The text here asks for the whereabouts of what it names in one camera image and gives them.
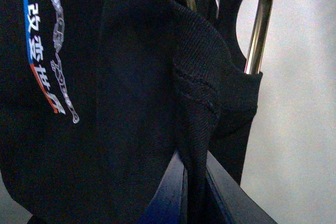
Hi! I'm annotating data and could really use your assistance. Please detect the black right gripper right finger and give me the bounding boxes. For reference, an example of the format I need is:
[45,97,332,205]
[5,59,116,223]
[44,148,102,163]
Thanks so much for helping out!
[205,152,276,224]

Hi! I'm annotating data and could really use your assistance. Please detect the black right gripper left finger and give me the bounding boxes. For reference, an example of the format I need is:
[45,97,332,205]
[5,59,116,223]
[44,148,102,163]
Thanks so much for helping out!
[137,151,188,224]

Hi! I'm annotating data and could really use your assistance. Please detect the black printed t-shirt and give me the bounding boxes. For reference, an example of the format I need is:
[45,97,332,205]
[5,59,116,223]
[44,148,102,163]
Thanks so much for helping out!
[1,0,261,223]

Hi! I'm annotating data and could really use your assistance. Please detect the gold metal clothes hanger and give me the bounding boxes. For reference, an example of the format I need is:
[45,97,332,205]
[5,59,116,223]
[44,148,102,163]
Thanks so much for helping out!
[184,0,273,75]

